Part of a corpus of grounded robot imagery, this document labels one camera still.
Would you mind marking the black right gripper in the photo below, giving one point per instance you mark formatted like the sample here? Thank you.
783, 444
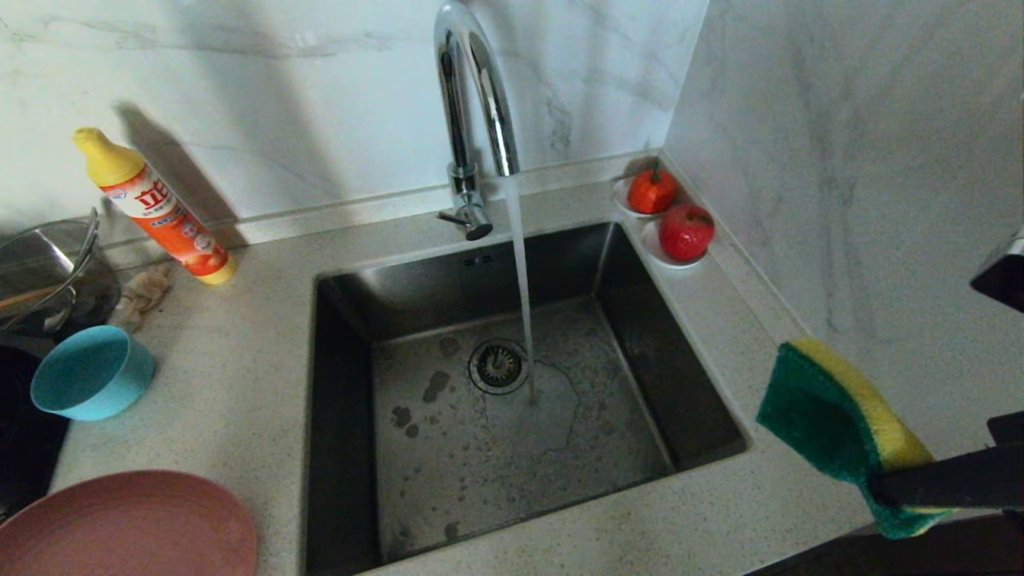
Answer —
1008, 430

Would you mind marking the stainless steel sink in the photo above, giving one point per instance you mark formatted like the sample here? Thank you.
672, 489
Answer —
432, 480

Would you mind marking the chrome gooseneck faucet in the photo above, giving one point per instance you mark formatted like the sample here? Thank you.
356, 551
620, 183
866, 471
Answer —
456, 120

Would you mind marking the yellow green sponge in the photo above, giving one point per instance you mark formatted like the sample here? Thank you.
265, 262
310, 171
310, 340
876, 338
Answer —
816, 416

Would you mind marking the round sink drain strainer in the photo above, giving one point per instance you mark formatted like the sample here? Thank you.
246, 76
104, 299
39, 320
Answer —
496, 366

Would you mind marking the red apple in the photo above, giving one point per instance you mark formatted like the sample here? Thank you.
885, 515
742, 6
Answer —
686, 232

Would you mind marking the red tomato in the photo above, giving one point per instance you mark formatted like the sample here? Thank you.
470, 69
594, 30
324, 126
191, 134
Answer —
650, 192

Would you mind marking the pink plate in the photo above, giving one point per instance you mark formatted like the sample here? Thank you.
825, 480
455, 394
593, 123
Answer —
128, 528

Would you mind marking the teal bowl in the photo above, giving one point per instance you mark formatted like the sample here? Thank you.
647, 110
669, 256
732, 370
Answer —
80, 376

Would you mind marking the black stovetop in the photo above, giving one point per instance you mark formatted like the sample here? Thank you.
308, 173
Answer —
24, 456

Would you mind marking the crumpled white cloth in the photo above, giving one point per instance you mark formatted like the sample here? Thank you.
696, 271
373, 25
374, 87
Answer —
144, 296

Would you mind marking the orange dish soap bottle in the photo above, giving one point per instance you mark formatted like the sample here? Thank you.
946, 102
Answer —
172, 228

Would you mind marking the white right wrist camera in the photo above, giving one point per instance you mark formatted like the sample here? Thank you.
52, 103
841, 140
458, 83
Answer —
1004, 280

